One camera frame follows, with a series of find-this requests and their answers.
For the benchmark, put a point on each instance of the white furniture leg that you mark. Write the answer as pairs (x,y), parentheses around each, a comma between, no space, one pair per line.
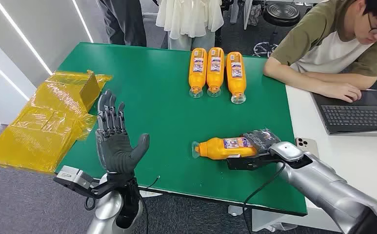
(240,13)

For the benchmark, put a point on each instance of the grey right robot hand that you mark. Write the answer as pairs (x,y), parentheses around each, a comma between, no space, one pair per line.
(261,140)

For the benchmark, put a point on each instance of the person's left forearm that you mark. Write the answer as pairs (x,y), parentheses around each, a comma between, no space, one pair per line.
(343,79)

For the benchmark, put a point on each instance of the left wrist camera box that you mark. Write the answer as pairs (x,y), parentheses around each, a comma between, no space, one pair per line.
(68,176)

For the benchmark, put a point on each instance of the beige smartphone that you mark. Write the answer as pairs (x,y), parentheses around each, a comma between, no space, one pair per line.
(307,147)

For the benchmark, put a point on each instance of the person's right hand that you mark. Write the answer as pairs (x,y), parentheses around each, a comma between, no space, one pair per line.
(343,92)

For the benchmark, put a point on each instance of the orange juice bottle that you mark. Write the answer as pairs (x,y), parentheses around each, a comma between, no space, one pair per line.
(220,148)
(198,69)
(215,68)
(236,74)

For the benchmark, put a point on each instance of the standing person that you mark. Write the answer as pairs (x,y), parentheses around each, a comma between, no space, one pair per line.
(191,19)
(123,22)

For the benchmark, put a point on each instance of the yellow plastic wrapped cardboard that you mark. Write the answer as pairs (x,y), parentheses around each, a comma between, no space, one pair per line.
(43,129)

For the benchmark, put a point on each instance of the seated person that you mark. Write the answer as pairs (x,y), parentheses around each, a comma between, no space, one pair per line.
(324,48)

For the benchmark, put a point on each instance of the black round stool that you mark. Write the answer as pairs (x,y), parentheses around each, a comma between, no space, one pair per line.
(281,14)

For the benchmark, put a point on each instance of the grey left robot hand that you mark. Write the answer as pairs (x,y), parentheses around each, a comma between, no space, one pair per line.
(117,151)

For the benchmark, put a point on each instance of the person's right forearm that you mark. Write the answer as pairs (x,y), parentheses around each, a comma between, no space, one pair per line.
(291,76)

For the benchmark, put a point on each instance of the dark grey laptop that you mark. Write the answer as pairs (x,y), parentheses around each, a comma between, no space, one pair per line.
(356,118)

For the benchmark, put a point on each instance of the patterned bag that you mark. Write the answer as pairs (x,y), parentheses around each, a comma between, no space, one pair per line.
(254,14)

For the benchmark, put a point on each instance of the green table mat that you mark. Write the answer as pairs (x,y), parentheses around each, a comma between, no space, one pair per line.
(162,122)

